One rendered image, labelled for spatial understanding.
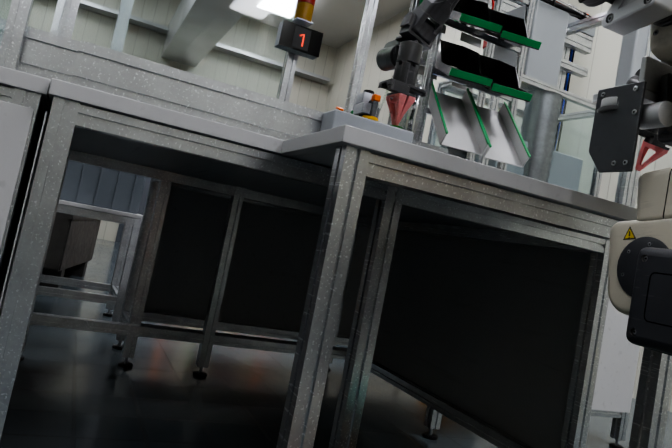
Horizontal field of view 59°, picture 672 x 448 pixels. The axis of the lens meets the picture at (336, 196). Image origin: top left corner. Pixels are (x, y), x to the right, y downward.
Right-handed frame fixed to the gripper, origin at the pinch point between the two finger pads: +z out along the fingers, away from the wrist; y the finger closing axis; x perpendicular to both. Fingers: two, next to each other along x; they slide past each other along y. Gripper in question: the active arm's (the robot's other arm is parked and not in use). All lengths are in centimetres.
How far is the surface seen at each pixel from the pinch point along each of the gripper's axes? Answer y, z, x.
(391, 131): 2.5, 3.0, 3.6
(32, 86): 76, 14, 3
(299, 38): 18.3, -22.1, -30.9
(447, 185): 5.4, 16.3, 34.5
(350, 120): 13.2, 3.3, 3.6
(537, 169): -116, -18, -79
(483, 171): 0.2, 12.5, 37.2
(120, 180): 42, 24, -206
